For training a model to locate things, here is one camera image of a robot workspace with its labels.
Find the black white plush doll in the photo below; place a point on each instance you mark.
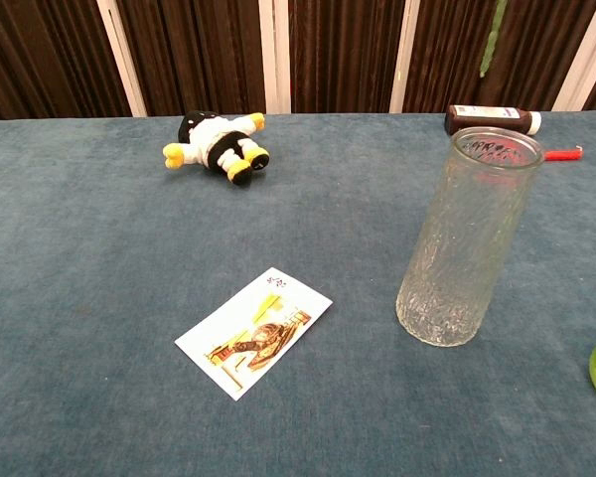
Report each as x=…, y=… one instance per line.
x=213, y=144

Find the red bent drinking straw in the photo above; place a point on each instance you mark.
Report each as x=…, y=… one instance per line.
x=566, y=154

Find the brown medicine bottle white cap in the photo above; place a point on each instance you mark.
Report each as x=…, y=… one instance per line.
x=487, y=119

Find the clear glass cup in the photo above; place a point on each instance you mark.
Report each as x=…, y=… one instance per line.
x=462, y=248

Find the dark brown curtain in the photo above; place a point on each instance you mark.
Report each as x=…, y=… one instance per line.
x=203, y=54

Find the blue felt table cloth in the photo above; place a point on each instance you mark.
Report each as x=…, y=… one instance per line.
x=129, y=248

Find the white illustrated card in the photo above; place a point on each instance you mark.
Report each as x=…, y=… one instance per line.
x=255, y=335

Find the white partition frame post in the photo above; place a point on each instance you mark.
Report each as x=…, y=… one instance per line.
x=404, y=57
x=121, y=59
x=583, y=57
x=274, y=57

